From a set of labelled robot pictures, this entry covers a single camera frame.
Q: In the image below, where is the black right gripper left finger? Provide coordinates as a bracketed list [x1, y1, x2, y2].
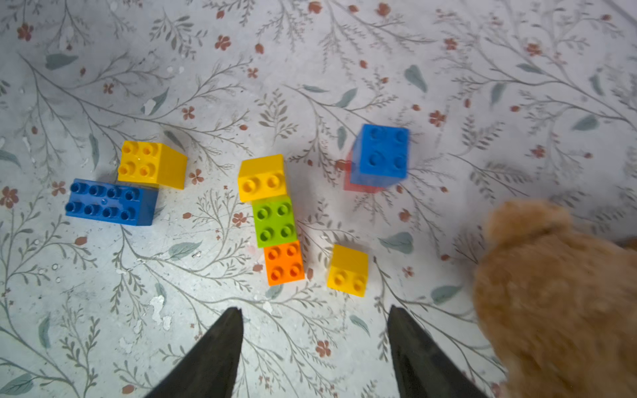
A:
[147, 307, 244, 398]

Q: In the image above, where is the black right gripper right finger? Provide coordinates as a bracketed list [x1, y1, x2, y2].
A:
[388, 306, 486, 398]

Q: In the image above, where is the yellow small lego brick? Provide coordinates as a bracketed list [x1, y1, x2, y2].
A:
[237, 154, 287, 203]
[327, 245, 369, 297]

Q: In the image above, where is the orange lego brick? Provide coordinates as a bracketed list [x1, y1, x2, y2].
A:
[264, 240, 305, 286]

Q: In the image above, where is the green lego brick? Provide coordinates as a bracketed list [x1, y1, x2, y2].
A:
[251, 195, 298, 248]

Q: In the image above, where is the red lego brick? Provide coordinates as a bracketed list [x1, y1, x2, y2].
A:
[343, 152, 383, 194]

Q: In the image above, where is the yellow square lego brick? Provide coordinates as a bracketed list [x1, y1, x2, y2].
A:
[118, 141, 188, 190]

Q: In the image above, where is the small blue lego brick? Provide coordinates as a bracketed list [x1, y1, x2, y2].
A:
[351, 124, 410, 188]

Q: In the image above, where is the long blue lego brick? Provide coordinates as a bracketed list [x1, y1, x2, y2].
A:
[65, 178, 159, 227]

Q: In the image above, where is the brown plush teddy bear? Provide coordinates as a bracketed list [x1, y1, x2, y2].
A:
[473, 199, 636, 397]

